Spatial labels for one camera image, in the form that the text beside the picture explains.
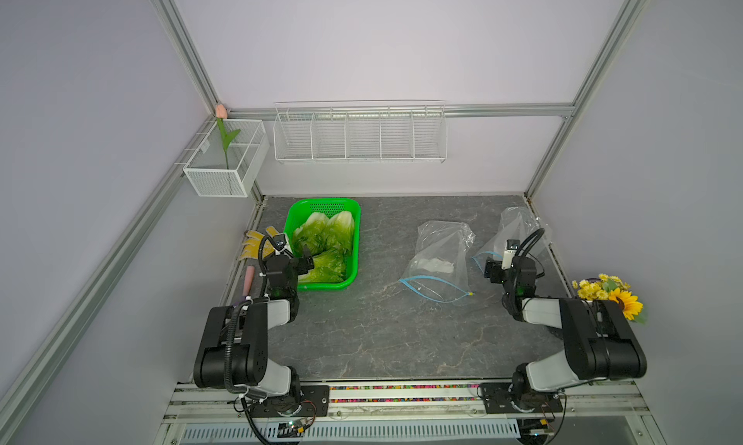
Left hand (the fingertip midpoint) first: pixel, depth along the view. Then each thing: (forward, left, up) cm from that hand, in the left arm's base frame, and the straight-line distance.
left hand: (293, 249), depth 91 cm
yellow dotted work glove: (+11, +18, -10) cm, 23 cm away
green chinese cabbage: (+6, -5, -1) cm, 8 cm away
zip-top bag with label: (-6, -47, -10) cm, 49 cm away
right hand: (-5, -68, -4) cm, 68 cm away
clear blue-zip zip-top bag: (+10, -79, -7) cm, 80 cm away
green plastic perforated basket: (-8, -12, -2) cm, 15 cm away
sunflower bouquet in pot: (-27, -80, +15) cm, 86 cm away
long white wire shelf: (+35, -24, +19) cm, 46 cm away
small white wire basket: (+11, +18, +24) cm, 31 cm away
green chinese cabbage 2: (+7, -14, -2) cm, 16 cm away
